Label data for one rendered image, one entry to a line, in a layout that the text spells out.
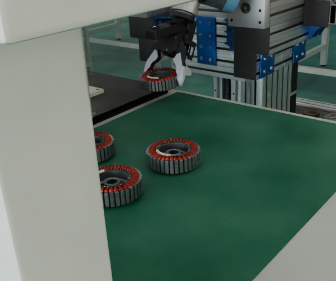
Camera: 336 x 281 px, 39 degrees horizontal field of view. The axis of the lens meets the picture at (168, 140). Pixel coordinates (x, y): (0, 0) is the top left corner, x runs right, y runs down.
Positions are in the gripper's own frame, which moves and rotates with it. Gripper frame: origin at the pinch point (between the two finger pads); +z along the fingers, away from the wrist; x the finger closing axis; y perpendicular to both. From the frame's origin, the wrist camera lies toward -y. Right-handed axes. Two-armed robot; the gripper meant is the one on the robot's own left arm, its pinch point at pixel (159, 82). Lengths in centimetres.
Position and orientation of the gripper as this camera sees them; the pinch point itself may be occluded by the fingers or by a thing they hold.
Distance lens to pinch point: 134.9
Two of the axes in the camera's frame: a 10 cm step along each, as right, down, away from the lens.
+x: -7.8, -2.1, 5.9
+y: 5.7, 1.5, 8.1
